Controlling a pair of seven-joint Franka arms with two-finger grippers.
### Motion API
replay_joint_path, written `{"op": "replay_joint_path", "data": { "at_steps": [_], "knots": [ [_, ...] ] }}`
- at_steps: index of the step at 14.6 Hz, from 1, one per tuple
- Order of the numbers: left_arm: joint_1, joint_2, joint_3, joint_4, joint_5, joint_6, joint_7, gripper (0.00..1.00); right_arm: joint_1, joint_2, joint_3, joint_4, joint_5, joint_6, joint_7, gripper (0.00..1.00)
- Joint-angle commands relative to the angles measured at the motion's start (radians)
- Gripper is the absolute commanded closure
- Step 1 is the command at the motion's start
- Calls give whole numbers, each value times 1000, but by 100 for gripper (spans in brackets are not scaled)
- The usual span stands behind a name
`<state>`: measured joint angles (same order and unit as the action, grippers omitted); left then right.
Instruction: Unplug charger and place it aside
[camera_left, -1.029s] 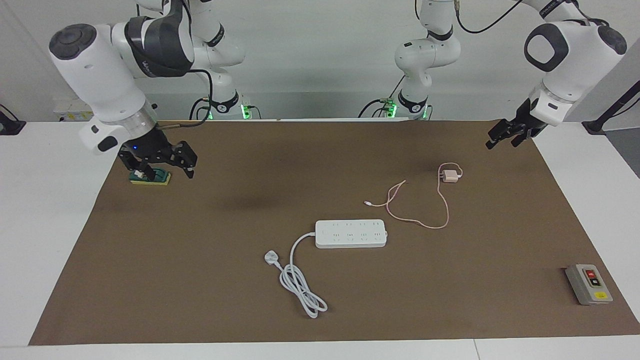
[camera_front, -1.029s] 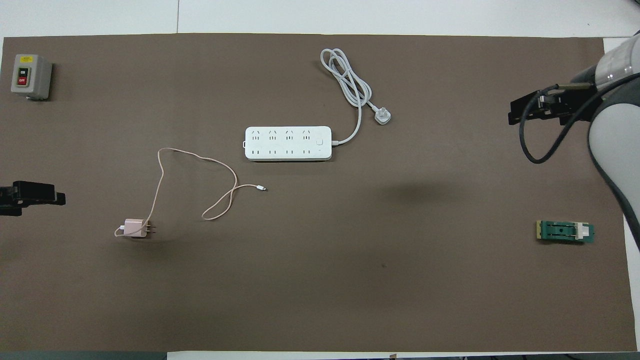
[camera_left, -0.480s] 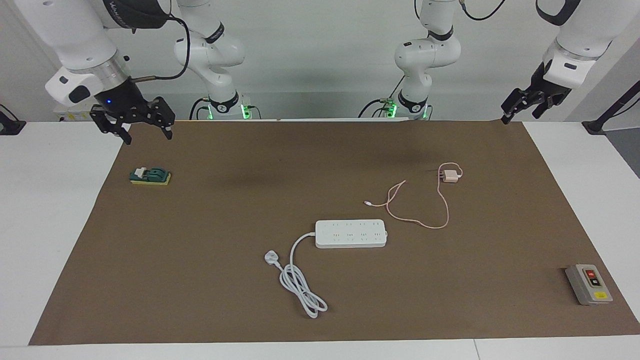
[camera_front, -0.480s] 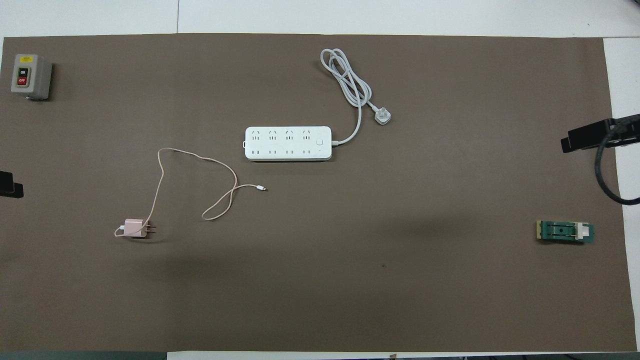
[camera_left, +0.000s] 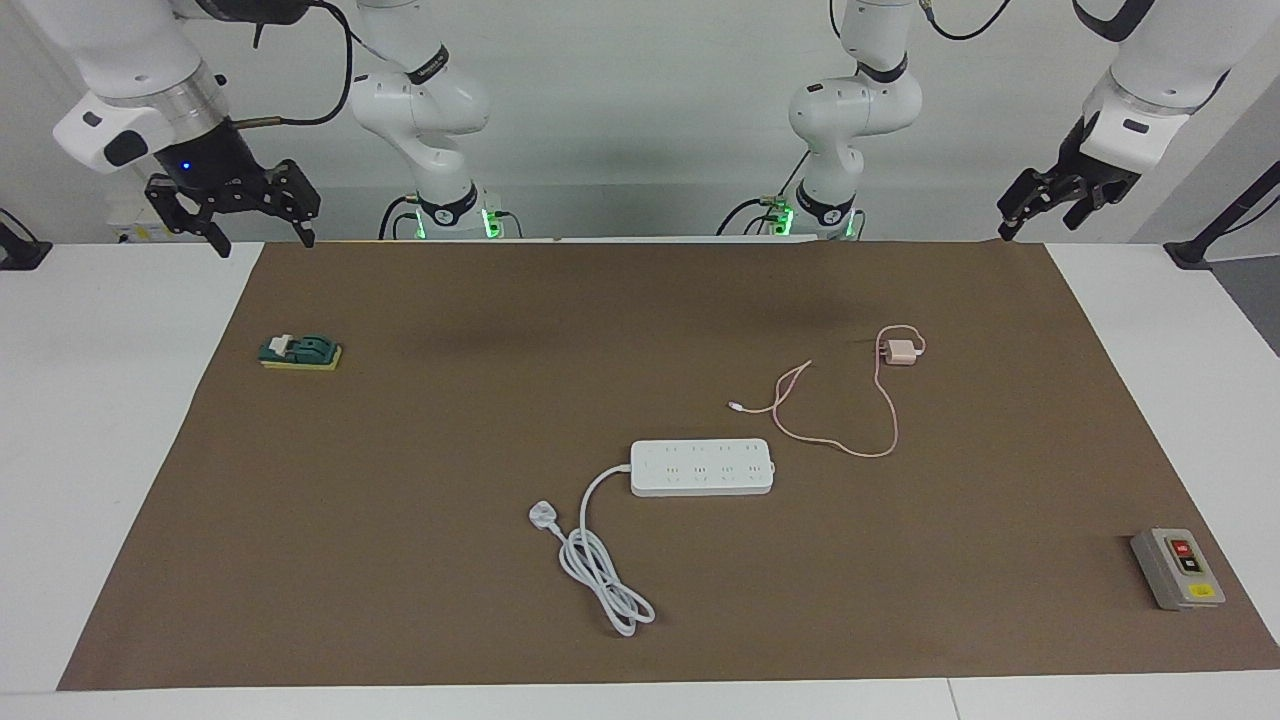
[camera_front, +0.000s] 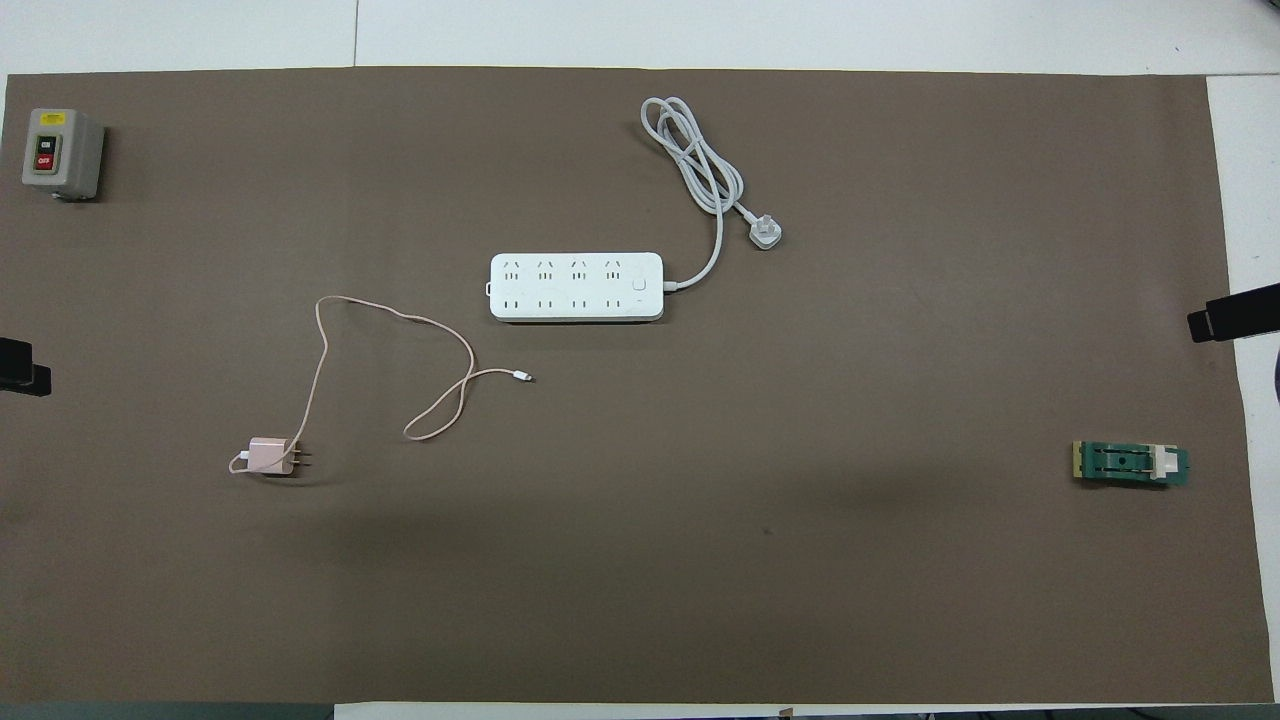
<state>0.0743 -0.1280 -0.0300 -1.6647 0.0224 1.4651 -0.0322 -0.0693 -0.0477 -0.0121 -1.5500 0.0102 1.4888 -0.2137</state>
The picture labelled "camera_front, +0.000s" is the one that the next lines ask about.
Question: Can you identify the pink plug-in charger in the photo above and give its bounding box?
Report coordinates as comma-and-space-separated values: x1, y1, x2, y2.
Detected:
247, 435, 314, 478

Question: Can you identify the pink charging cable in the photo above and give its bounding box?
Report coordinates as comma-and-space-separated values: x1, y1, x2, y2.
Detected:
228, 295, 535, 476

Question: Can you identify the white power strip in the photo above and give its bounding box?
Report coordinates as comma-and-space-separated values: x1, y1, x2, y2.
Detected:
488, 252, 664, 324

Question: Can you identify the brown table mat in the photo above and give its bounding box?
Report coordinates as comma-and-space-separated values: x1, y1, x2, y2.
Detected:
0, 66, 1273, 706

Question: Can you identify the green knife switch yellow base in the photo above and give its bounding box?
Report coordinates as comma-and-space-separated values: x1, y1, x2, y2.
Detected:
1072, 440, 1191, 491

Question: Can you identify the grey push-button switch box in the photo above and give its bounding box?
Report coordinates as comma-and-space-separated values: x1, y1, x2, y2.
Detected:
21, 108, 106, 202

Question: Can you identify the white power cord with plug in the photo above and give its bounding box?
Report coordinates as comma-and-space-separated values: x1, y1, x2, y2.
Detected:
640, 96, 784, 293

